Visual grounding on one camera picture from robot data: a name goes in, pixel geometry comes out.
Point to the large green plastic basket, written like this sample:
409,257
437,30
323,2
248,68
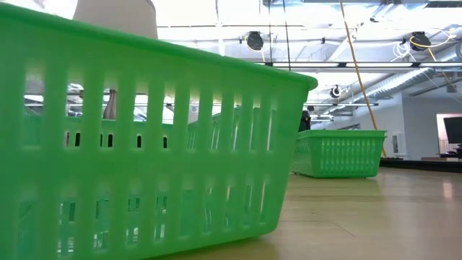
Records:
151,169

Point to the black upright post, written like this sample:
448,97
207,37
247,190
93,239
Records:
305,122

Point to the silver ventilation duct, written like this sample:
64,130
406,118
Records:
400,85

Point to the dark wall monitor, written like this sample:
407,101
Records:
454,129

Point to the black table edge frame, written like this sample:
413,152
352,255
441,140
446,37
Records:
422,165

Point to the beige round pillar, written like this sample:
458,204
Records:
119,16

